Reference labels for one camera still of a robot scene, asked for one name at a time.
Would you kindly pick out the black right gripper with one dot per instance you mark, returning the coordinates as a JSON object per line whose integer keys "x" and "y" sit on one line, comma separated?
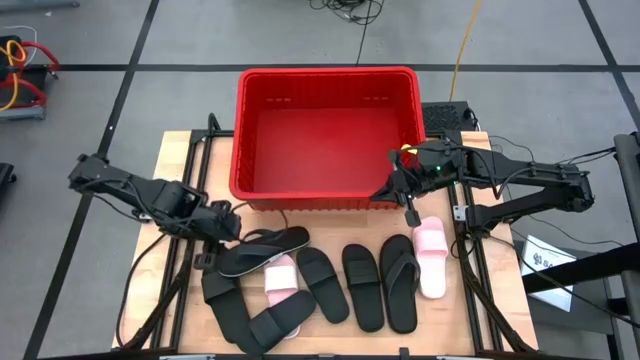
{"x": 422, "y": 167}

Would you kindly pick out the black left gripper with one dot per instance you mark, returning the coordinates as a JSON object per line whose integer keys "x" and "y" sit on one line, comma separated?
{"x": 220, "y": 226}

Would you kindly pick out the black flip-flop sandal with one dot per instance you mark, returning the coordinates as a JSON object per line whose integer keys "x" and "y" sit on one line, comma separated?
{"x": 270, "y": 247}
{"x": 400, "y": 310}

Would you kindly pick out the pink slide sandal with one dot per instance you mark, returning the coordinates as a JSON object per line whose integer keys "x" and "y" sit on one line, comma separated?
{"x": 431, "y": 270}
{"x": 280, "y": 280}

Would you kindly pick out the black slide sandal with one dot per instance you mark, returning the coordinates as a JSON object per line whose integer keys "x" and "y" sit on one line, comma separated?
{"x": 225, "y": 310}
{"x": 365, "y": 300}
{"x": 325, "y": 292}
{"x": 280, "y": 317}

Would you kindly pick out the red plastic bin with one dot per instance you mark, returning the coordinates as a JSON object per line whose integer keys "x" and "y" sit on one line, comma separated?
{"x": 320, "y": 150}

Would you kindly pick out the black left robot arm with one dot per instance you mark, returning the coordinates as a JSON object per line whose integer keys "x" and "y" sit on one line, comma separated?
{"x": 160, "y": 197}

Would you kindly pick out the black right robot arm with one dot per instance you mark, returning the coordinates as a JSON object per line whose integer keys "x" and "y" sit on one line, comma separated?
{"x": 550, "y": 177}

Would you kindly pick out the yellow tag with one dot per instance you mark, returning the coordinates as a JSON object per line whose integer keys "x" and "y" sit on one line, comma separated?
{"x": 409, "y": 149}

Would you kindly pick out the black vented box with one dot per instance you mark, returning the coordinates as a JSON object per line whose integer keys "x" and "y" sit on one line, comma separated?
{"x": 445, "y": 117}

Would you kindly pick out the small black clamp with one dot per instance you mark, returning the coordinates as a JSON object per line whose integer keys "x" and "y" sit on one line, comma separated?
{"x": 404, "y": 353}

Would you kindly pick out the white printed sheet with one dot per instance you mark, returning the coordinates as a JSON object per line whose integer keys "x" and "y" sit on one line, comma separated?
{"x": 550, "y": 255}

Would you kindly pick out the black desk beam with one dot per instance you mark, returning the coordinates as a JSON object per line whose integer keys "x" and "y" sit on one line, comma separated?
{"x": 600, "y": 265}

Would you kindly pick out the red tubular cart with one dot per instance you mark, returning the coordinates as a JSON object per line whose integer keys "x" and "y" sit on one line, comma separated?
{"x": 42, "y": 50}

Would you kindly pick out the grey bar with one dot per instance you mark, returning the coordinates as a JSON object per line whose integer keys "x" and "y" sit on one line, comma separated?
{"x": 40, "y": 4}

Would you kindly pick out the black aluminium frame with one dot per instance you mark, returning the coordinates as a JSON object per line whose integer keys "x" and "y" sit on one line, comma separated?
{"x": 181, "y": 260}
{"x": 482, "y": 320}

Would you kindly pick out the silver metal bracket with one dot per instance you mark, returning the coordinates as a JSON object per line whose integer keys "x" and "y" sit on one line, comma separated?
{"x": 460, "y": 212}
{"x": 145, "y": 218}

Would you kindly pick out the grey post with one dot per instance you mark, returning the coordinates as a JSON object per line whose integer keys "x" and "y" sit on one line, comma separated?
{"x": 629, "y": 200}

